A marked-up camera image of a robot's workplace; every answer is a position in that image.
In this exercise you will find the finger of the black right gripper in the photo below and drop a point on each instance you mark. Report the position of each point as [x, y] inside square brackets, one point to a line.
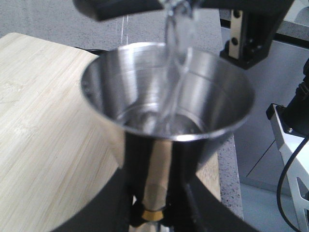
[101, 10]

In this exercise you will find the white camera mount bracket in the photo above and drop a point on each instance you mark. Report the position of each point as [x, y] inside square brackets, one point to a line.
[297, 175]

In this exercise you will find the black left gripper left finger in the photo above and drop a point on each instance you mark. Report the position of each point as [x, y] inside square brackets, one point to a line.
[109, 211]

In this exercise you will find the steel double jigger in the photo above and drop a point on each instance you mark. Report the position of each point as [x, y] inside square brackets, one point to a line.
[161, 126]

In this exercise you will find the wooden cutting board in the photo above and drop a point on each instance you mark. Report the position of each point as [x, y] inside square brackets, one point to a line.
[53, 158]

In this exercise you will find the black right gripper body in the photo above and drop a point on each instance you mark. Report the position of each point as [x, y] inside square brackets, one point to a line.
[253, 26]

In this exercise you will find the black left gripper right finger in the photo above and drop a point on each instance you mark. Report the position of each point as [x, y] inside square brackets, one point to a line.
[193, 208]

